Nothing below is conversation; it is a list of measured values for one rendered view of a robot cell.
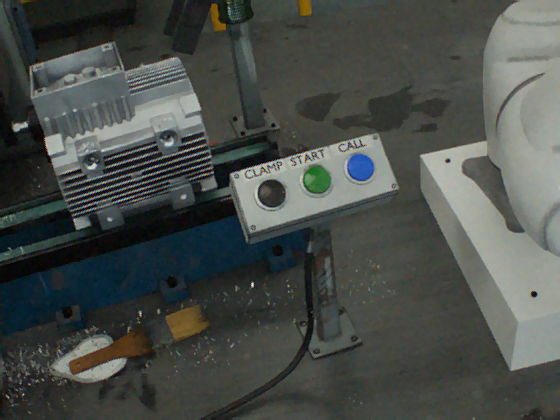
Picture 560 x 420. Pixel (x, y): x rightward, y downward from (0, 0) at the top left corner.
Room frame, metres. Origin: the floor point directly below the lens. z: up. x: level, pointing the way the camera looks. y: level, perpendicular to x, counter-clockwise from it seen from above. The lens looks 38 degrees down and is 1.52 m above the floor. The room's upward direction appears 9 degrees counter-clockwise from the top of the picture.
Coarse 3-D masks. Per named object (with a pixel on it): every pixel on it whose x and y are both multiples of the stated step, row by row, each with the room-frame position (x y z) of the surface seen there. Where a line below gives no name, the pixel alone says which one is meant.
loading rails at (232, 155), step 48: (240, 144) 0.93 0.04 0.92; (0, 240) 0.82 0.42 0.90; (48, 240) 0.78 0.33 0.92; (96, 240) 0.75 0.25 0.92; (144, 240) 0.77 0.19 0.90; (192, 240) 0.78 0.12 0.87; (240, 240) 0.79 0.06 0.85; (288, 240) 0.81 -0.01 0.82; (48, 288) 0.74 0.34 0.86; (96, 288) 0.75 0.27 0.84; (144, 288) 0.76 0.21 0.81
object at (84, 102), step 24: (96, 48) 0.88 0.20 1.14; (48, 72) 0.87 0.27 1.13; (72, 72) 0.87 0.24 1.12; (96, 72) 0.84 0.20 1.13; (120, 72) 0.79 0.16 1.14; (48, 96) 0.77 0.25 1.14; (72, 96) 0.78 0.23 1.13; (96, 96) 0.79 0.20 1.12; (120, 96) 0.79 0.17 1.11; (48, 120) 0.77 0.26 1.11; (72, 120) 0.78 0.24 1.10; (96, 120) 0.78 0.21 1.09; (120, 120) 0.79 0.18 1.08
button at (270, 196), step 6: (264, 180) 0.61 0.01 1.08; (270, 180) 0.61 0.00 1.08; (276, 180) 0.61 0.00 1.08; (258, 186) 0.61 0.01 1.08; (264, 186) 0.60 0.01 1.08; (270, 186) 0.60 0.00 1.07; (276, 186) 0.60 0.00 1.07; (282, 186) 0.60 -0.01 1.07; (258, 192) 0.60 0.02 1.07; (264, 192) 0.60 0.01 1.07; (270, 192) 0.60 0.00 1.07; (276, 192) 0.60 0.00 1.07; (282, 192) 0.60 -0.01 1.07; (258, 198) 0.59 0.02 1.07; (264, 198) 0.59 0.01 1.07; (270, 198) 0.59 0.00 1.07; (276, 198) 0.59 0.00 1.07; (282, 198) 0.59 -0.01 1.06; (264, 204) 0.59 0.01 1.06; (270, 204) 0.59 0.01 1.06; (276, 204) 0.59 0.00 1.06
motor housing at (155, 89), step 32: (160, 64) 0.87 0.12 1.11; (160, 96) 0.81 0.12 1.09; (96, 128) 0.78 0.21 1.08; (128, 128) 0.78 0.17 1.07; (192, 128) 0.78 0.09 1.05; (64, 160) 0.75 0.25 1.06; (128, 160) 0.75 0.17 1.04; (160, 160) 0.76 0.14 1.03; (192, 160) 0.76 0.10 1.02; (64, 192) 0.73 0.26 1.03; (96, 192) 0.74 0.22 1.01; (128, 192) 0.74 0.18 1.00; (160, 192) 0.76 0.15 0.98
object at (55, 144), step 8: (184, 96) 0.80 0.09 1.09; (192, 96) 0.80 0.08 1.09; (184, 104) 0.79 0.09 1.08; (192, 104) 0.79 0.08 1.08; (184, 112) 0.78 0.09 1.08; (192, 112) 0.78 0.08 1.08; (200, 112) 0.79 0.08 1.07; (48, 136) 0.76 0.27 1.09; (56, 136) 0.76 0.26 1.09; (48, 144) 0.75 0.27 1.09; (56, 144) 0.75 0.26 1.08; (64, 144) 0.76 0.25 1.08; (48, 152) 0.74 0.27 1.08; (56, 152) 0.74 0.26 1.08; (64, 152) 0.75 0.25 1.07; (200, 184) 0.79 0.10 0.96; (208, 184) 0.79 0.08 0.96; (216, 184) 0.79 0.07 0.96; (208, 192) 0.80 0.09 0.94; (88, 216) 0.75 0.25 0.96; (80, 224) 0.75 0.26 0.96; (88, 224) 0.75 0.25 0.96
